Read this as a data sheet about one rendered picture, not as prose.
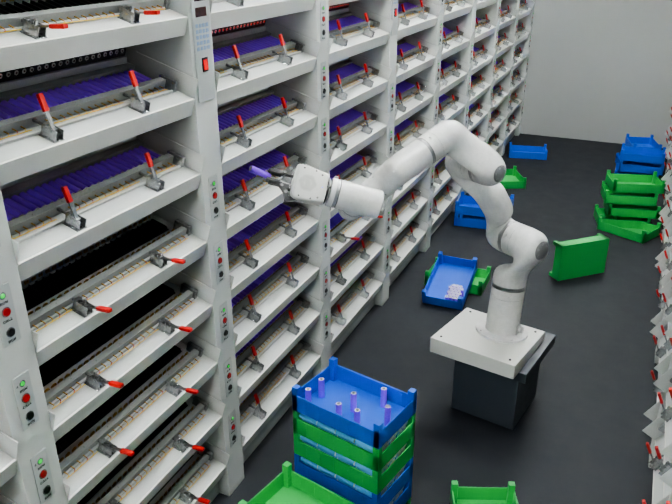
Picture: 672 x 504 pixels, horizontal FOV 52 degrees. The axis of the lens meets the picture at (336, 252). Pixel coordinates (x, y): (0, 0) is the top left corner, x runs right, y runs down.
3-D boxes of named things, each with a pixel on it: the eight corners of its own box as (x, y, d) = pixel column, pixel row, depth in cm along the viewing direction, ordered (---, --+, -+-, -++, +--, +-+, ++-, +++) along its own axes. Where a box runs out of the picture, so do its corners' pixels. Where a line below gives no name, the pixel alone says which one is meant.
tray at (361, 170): (383, 176, 315) (392, 149, 308) (326, 221, 265) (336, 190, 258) (344, 158, 320) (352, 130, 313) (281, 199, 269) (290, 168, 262)
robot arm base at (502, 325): (534, 329, 261) (542, 284, 254) (518, 349, 246) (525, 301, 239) (486, 315, 270) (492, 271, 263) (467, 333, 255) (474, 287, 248)
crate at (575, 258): (604, 272, 376) (594, 266, 382) (610, 238, 367) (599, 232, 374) (557, 281, 366) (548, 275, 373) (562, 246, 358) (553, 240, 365)
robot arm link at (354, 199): (336, 186, 204) (343, 175, 195) (379, 197, 206) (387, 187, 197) (330, 212, 201) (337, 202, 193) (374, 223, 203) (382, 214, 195)
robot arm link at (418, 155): (404, 153, 218) (329, 205, 209) (420, 133, 203) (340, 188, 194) (421, 176, 217) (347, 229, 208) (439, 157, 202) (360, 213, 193)
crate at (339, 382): (416, 412, 202) (417, 389, 198) (378, 450, 187) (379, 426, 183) (332, 377, 218) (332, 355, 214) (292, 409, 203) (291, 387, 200)
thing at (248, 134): (314, 127, 241) (325, 90, 234) (218, 178, 191) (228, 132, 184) (265, 104, 246) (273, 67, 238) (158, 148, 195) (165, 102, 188)
